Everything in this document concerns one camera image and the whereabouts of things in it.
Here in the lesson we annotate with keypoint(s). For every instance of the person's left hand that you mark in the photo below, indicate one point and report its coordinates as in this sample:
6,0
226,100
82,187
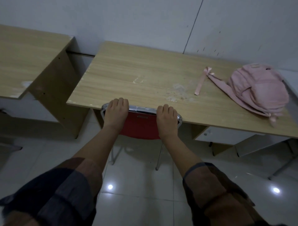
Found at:
116,115

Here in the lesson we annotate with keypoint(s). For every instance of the red chair with metal frame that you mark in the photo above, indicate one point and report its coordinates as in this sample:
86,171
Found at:
139,125

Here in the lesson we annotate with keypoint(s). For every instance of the dark sleeve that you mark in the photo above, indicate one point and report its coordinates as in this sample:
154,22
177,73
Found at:
53,195
216,198

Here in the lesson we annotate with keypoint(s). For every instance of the person's right fingers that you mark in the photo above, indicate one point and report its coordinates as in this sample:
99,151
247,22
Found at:
165,108

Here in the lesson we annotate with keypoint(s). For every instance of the person's right forearm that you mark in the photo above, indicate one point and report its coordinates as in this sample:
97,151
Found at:
179,153

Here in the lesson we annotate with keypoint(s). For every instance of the grey metal frame legs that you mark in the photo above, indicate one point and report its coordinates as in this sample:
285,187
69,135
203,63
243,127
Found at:
282,166

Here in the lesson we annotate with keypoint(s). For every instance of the person's left forearm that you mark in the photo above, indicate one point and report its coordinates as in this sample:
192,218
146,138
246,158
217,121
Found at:
99,146

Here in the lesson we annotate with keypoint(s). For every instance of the person's left fingers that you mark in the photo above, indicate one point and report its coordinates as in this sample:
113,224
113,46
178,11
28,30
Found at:
119,102

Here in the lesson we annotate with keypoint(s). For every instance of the person's right hand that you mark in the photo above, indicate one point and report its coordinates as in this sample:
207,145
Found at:
168,123

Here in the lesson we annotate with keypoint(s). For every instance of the dark right sleeve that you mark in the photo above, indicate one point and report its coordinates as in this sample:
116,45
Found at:
216,198

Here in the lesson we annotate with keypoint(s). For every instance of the white drawer cabinet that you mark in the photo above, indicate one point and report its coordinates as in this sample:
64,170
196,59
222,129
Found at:
223,136

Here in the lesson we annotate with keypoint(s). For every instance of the dark left sleeve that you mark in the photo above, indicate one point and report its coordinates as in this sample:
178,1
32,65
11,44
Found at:
53,195

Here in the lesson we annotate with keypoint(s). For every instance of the wooden desk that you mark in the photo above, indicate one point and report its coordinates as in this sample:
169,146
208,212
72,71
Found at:
144,74
28,60

